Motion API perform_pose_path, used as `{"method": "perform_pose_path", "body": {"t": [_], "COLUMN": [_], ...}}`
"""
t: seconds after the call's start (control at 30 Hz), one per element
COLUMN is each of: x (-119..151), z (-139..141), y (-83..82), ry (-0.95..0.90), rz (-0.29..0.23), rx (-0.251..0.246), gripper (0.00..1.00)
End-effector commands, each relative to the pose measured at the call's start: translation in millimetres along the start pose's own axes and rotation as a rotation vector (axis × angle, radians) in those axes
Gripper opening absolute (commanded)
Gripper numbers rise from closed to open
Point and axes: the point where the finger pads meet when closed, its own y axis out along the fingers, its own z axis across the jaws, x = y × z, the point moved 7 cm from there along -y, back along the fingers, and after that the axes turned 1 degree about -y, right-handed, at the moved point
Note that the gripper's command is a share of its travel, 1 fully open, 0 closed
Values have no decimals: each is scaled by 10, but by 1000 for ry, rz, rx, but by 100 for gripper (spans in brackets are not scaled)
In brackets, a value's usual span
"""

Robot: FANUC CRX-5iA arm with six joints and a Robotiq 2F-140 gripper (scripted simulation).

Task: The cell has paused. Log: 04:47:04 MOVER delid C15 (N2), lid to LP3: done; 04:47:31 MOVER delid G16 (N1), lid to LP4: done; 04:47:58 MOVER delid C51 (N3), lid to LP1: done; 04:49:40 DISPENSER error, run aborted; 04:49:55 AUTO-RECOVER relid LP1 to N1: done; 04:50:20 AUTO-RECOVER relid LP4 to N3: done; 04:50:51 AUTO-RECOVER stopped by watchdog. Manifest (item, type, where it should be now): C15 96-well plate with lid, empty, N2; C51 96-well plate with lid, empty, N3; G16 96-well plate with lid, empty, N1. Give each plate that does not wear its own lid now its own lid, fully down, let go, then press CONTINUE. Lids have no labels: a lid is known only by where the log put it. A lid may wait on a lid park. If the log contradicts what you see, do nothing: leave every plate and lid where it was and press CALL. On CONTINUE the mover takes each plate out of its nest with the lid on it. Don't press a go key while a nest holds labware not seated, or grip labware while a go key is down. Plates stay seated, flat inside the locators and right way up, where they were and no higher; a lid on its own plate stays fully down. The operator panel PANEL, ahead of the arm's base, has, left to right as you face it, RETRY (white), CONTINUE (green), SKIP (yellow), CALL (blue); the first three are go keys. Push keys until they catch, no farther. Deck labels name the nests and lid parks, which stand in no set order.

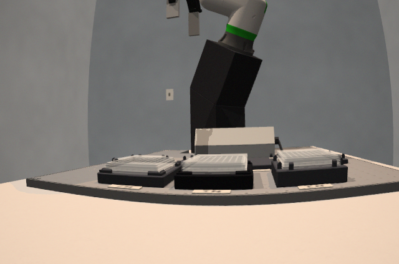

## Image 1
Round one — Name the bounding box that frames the white button panel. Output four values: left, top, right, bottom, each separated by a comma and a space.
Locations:
195, 127, 283, 158

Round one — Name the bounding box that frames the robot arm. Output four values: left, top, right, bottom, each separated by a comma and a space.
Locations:
199, 0, 267, 56

